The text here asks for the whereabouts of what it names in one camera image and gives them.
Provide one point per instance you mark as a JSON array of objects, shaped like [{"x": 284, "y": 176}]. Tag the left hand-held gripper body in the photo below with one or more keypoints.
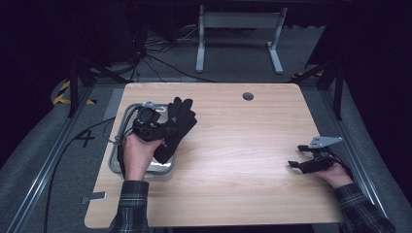
[{"x": 147, "y": 124}]

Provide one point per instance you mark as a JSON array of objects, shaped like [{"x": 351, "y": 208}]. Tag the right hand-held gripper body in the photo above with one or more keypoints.
[{"x": 319, "y": 160}]

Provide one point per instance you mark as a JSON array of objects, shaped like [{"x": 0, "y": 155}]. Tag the black glove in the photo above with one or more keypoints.
[
  {"x": 191, "y": 124},
  {"x": 175, "y": 119}
]

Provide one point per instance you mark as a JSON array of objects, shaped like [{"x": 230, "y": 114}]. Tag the metal tray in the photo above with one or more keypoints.
[{"x": 162, "y": 170}]

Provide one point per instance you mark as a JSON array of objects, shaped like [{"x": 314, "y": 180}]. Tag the person's right hand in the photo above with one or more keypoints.
[{"x": 335, "y": 176}]

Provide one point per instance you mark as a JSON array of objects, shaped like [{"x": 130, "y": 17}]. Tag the person's left hand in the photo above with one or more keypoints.
[{"x": 137, "y": 155}]

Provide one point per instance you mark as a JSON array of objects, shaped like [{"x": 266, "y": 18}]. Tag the black metal stand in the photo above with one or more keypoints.
[
  {"x": 79, "y": 74},
  {"x": 333, "y": 77}
]

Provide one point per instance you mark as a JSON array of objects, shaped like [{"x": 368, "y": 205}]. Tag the yellow and black hazard tape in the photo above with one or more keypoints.
[{"x": 63, "y": 95}]

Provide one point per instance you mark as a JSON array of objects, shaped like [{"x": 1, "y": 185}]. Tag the small metal bracket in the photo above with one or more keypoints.
[{"x": 95, "y": 196}]

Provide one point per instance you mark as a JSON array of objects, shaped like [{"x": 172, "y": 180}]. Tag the white metal desk frame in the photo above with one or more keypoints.
[{"x": 239, "y": 21}]

